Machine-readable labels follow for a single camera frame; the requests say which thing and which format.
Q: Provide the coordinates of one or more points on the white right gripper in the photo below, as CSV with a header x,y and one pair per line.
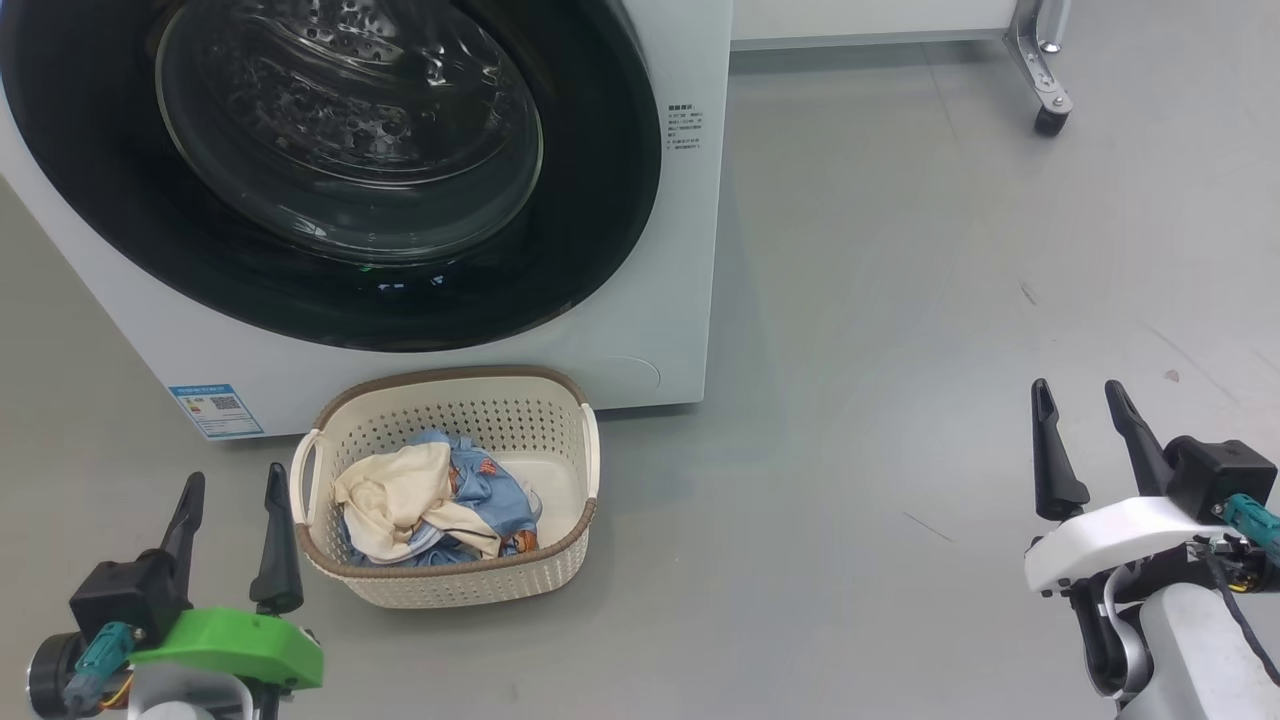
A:
x,y
1120,535

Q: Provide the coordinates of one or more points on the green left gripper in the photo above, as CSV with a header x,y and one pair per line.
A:
x,y
240,645

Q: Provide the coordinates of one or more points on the cream cloth garment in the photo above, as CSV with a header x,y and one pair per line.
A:
x,y
390,490

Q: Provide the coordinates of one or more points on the light blue printed garment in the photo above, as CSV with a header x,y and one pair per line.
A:
x,y
500,500

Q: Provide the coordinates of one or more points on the black round glass washer door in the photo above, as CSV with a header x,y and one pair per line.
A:
x,y
600,250

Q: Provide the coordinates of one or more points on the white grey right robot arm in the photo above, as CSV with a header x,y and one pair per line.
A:
x,y
1190,650

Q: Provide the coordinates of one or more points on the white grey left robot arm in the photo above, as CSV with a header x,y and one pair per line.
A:
x,y
185,700

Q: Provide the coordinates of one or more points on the cream perforated laundry basket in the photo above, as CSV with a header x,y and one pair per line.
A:
x,y
560,470

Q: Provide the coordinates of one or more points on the white front-load washing machine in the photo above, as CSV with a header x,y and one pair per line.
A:
x,y
680,300

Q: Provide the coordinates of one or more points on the blue energy label sticker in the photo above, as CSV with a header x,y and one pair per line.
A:
x,y
215,410

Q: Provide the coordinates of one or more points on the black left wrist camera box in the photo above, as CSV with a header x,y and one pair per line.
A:
x,y
125,595

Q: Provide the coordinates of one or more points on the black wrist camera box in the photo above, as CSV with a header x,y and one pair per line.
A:
x,y
125,595
1220,475

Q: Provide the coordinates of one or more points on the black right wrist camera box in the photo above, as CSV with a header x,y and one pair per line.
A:
x,y
1220,475

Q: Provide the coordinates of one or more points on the metal frame leg with caster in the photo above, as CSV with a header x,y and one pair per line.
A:
x,y
1040,70

